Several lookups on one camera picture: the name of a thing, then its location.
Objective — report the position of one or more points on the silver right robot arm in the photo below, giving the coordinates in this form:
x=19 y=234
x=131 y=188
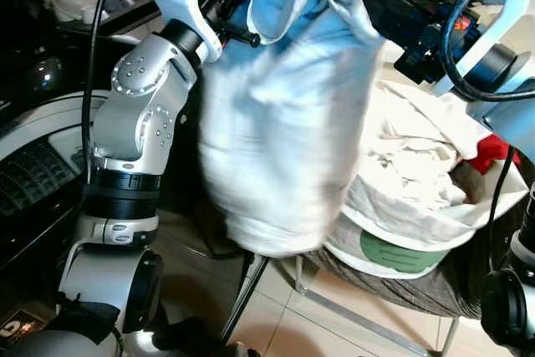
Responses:
x=514 y=123

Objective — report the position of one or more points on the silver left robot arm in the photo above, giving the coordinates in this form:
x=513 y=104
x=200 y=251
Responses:
x=134 y=131

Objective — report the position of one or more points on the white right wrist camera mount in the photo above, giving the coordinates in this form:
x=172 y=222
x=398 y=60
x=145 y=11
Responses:
x=493 y=18

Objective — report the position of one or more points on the red cloth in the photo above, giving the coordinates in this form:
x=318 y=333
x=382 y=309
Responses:
x=493 y=156

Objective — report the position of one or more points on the white cloth with green patch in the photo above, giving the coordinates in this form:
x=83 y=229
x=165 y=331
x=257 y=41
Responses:
x=410 y=173

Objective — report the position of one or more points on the metal basket stand frame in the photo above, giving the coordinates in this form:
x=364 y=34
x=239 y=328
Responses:
x=251 y=290

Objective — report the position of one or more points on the white and light-blue garment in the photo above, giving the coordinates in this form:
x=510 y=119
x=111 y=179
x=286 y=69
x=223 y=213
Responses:
x=284 y=140

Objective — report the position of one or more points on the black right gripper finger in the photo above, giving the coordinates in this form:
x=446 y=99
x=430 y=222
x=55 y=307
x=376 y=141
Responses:
x=384 y=10

